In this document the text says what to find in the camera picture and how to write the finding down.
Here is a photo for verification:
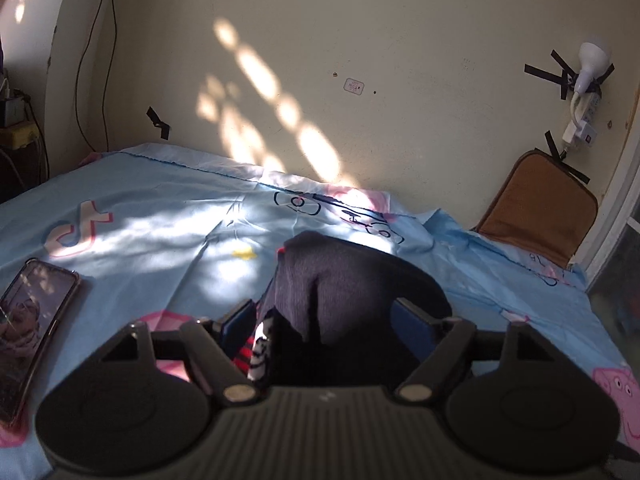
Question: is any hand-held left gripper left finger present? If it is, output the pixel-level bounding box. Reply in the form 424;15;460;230
97;299;261;406

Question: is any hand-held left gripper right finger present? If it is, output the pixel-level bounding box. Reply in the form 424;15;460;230
390;297;544;403

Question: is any black red white patterned sweater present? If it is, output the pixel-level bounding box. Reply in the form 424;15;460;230
232;231;453;388

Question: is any light blue cartoon bed sheet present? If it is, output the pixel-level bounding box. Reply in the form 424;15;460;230
0;142;640;480

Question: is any brown seat cushion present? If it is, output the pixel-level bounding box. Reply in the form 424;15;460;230
472;149;599;268

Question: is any smartphone with lit screen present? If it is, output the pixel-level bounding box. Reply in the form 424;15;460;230
0;257;82;428

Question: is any long black tape strip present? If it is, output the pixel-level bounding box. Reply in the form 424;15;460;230
545;131;591;185

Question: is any white plug adapter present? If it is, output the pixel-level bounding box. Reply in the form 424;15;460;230
561;121;597;147

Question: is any white power strip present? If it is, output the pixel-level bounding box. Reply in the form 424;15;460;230
570;91;601;125

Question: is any black tape cross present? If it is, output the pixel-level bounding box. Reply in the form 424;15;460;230
524;50;615;100

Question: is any yellow box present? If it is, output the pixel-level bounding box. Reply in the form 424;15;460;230
0;125;40;150

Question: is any grey box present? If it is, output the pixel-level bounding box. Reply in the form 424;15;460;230
0;96;28;127

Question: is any white window frame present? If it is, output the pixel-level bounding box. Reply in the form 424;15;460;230
582;125;640;291

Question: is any black wall cable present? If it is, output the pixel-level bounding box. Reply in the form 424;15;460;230
75;0;117;153

